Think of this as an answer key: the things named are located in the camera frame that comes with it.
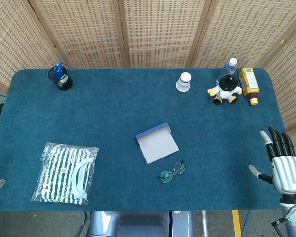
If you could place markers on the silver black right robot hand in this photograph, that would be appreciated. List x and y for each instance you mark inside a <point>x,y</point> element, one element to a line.
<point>287,172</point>

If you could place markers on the dark-framed eyeglasses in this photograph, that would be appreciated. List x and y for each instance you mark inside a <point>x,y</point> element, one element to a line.
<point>165,174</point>

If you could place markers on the blue glasses case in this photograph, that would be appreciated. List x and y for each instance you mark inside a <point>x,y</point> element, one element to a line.
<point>158,145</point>

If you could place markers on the striped item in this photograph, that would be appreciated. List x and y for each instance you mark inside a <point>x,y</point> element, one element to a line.
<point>64,172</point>

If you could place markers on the yellow floor tape strip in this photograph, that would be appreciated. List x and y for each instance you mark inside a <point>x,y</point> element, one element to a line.
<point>236,224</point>

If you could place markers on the metal table leg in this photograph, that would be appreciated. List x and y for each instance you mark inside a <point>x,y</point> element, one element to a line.
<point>204,224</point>

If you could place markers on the yellow label tea bottle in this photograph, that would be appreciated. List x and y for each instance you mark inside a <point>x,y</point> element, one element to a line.
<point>248,82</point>

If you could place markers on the black white penguin plush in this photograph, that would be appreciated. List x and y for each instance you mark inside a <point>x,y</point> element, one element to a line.
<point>227,86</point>

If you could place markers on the black mesh pen holder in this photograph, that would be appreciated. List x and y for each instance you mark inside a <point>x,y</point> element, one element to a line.
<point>64,85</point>

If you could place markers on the clear plastic water bottle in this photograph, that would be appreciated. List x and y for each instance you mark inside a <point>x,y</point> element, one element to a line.
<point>228,67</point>

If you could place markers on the white paper cup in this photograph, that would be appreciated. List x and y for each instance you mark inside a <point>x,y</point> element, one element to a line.
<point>183,82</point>

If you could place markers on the blue carpet table cover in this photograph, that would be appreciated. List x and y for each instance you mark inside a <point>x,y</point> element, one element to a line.
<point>113,111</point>

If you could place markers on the silver robot torso base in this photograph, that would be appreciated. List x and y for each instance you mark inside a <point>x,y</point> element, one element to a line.
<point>138,224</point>

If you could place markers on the bamboo folding screen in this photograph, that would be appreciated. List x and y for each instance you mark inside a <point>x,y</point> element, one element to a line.
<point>160,32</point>

